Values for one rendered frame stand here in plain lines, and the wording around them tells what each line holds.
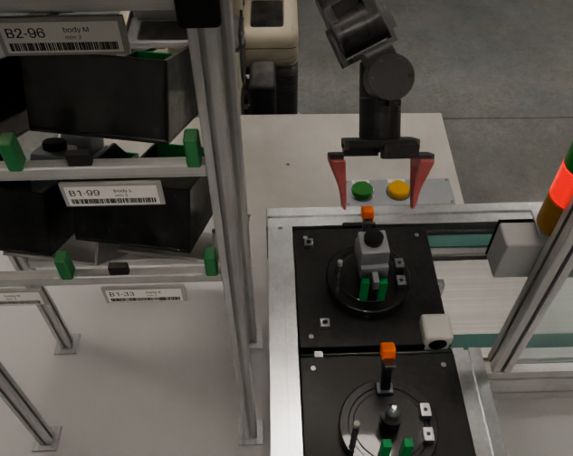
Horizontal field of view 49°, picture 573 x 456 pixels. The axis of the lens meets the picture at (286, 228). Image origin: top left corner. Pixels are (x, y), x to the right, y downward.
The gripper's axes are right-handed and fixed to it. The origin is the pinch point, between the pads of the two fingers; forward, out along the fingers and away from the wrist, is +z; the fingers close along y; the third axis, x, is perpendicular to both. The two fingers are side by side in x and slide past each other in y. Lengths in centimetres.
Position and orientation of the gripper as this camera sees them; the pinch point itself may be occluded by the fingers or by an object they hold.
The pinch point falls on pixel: (378, 203)
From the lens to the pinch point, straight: 90.6
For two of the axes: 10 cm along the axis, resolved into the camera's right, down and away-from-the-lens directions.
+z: 0.1, 9.8, 2.0
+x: 0.0, -2.0, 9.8
